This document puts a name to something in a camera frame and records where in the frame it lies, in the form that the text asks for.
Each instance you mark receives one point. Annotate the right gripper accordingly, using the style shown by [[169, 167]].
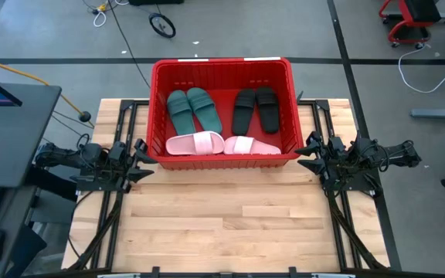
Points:
[[334, 160]]

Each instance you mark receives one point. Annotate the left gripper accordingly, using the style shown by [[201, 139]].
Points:
[[120, 162]]

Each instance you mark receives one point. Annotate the pink foam slide sandal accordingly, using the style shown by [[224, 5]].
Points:
[[251, 145], [195, 143]]

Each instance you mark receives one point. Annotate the black foam slide sandal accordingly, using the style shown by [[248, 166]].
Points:
[[267, 110], [243, 112]]

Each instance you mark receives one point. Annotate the green foam slide sandal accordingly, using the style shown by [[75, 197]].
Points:
[[205, 110], [180, 112]]

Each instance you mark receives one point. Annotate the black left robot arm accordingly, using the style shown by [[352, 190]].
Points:
[[64, 158]]

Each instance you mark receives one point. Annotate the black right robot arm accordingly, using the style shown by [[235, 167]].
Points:
[[392, 152]]

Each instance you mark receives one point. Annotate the red plastic bin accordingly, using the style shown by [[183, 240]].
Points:
[[222, 77]]

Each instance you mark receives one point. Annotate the white tape label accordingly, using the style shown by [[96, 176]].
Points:
[[262, 58], [193, 60]]

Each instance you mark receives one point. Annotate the grey computer desk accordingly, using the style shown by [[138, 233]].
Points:
[[21, 135]]

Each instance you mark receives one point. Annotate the grey table foot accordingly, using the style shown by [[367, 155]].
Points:
[[435, 113]]

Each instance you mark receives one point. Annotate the black floor box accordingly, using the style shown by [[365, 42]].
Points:
[[157, 2]]

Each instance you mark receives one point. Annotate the red rolling stool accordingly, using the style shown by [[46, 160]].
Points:
[[423, 9]]

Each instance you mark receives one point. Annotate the black table frame rail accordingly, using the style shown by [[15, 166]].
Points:
[[126, 103], [322, 103]]

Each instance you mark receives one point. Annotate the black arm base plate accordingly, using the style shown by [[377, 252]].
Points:
[[87, 186], [361, 187]]

